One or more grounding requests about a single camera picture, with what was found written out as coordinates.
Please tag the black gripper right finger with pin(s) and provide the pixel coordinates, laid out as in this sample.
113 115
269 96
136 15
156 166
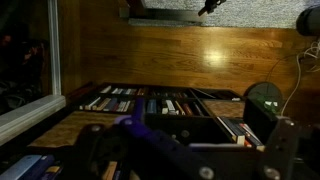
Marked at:
276 162

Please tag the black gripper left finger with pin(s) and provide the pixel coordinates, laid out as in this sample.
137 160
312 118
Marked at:
151 154

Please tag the woven storage box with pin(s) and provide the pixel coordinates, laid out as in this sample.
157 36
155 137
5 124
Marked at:
66 131
226 108

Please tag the round dark floor device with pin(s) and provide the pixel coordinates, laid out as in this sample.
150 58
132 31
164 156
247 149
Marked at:
266 93

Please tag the black cube bookshelf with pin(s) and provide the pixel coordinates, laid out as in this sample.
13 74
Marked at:
180 112

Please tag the grey floor rug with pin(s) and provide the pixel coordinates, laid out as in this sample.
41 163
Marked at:
243 14

